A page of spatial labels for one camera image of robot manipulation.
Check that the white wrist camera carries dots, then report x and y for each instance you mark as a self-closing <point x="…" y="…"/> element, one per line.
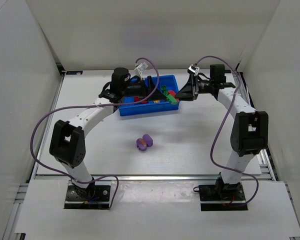
<point x="193" y="69"/>
<point x="140" y="68"/>

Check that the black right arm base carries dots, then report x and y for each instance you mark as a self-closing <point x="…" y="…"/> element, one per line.
<point x="221" y="197"/>

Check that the small green lego brick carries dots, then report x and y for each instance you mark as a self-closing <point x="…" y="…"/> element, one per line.
<point x="163" y="88"/>

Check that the aluminium frame rail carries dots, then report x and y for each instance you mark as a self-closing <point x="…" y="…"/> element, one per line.
<point x="208" y="177"/>

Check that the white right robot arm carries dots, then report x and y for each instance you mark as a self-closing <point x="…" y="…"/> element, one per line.
<point x="249" y="134"/>

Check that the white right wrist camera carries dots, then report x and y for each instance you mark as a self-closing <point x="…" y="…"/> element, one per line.
<point x="193" y="69"/>

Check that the red green curved lego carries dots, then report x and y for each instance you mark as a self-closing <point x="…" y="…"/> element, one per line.
<point x="171" y="97"/>

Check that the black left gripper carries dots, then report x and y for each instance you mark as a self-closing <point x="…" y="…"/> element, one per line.
<point x="148" y="85"/>

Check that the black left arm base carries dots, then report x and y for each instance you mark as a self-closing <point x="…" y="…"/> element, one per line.
<point x="94" y="197"/>

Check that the red lego brick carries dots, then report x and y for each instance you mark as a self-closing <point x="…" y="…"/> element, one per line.
<point x="136" y="99"/>

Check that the purple round lego piece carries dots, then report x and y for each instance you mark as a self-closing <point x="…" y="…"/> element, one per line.
<point x="144" y="142"/>

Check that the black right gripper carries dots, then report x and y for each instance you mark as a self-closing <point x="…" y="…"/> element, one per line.
<point x="194" y="86"/>

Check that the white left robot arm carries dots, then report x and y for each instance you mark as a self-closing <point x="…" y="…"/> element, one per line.
<point x="68" y="145"/>

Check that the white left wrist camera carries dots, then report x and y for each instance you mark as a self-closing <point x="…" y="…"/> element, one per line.
<point x="140" y="68"/>

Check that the blue plastic sorting tray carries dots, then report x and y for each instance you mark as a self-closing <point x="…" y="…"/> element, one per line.
<point x="148" y="106"/>

